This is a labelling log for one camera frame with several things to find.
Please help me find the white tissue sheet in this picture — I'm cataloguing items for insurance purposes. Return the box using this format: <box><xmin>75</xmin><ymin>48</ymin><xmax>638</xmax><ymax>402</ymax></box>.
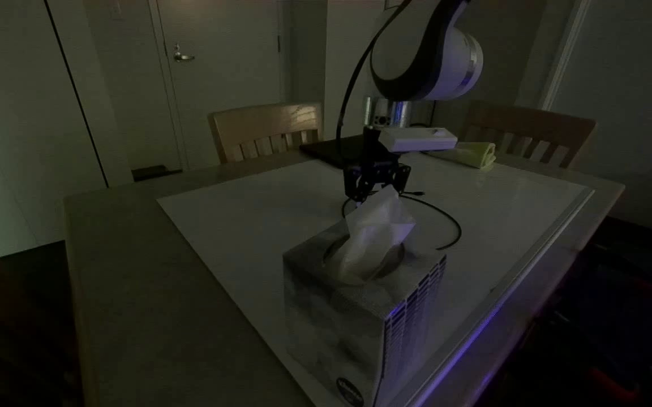
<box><xmin>331</xmin><ymin>187</ymin><xmax>420</xmax><ymax>285</ymax></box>

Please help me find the small green box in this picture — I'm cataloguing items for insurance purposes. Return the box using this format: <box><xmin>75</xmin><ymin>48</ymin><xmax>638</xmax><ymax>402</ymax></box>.
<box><xmin>446</xmin><ymin>138</ymin><xmax>500</xmax><ymax>171</ymax></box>

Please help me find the black closed laptop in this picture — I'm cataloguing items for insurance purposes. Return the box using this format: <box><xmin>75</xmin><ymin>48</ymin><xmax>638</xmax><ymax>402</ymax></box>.
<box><xmin>300</xmin><ymin>133</ymin><xmax>412</xmax><ymax>171</ymax></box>

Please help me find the white room door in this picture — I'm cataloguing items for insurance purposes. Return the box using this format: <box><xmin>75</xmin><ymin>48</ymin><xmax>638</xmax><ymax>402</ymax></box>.
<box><xmin>149</xmin><ymin>0</ymin><xmax>289</xmax><ymax>173</ymax></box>

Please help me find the metal door lever handle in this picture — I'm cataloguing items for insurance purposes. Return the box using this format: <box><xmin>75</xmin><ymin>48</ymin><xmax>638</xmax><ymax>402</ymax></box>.
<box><xmin>171</xmin><ymin>45</ymin><xmax>197</xmax><ymax>66</ymax></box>

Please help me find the light wooden slat chair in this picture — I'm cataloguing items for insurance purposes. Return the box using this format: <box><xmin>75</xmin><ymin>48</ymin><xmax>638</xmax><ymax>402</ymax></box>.
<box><xmin>457</xmin><ymin>99</ymin><xmax>597</xmax><ymax>171</ymax></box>
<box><xmin>209</xmin><ymin>99</ymin><xmax>323</xmax><ymax>166</ymax></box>

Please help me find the white closet door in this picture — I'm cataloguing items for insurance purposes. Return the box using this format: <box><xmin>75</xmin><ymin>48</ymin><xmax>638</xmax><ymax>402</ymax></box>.
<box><xmin>323</xmin><ymin>0</ymin><xmax>383</xmax><ymax>142</ymax></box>

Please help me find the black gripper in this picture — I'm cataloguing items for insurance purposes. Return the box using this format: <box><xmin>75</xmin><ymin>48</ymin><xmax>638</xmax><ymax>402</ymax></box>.
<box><xmin>344</xmin><ymin>122</ymin><xmax>412</xmax><ymax>203</ymax></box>

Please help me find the grey marbled tissue box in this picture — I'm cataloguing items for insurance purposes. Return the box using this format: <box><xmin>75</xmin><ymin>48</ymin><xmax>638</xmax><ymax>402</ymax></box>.
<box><xmin>281</xmin><ymin>217</ymin><xmax>448</xmax><ymax>407</ymax></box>

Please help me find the white board mat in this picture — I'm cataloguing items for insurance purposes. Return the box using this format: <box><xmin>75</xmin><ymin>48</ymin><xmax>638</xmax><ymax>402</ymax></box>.
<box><xmin>156</xmin><ymin>149</ymin><xmax>596</xmax><ymax>407</ymax></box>

